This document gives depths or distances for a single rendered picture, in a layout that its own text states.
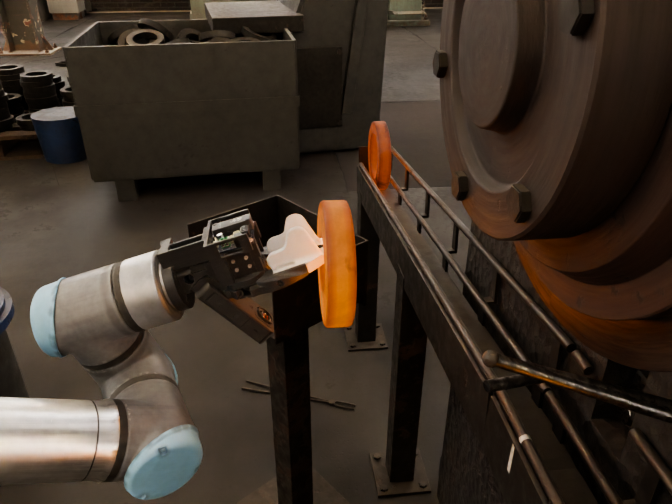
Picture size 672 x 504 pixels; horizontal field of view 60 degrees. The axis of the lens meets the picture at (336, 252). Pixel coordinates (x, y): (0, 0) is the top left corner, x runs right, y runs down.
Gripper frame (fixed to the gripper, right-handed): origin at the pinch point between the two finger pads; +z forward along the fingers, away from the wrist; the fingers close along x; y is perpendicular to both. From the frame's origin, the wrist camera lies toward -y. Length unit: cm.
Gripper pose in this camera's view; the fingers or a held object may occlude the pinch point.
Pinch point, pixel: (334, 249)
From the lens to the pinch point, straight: 71.0
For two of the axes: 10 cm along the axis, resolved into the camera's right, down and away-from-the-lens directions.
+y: -2.7, -8.3, -4.8
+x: -1.1, -4.7, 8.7
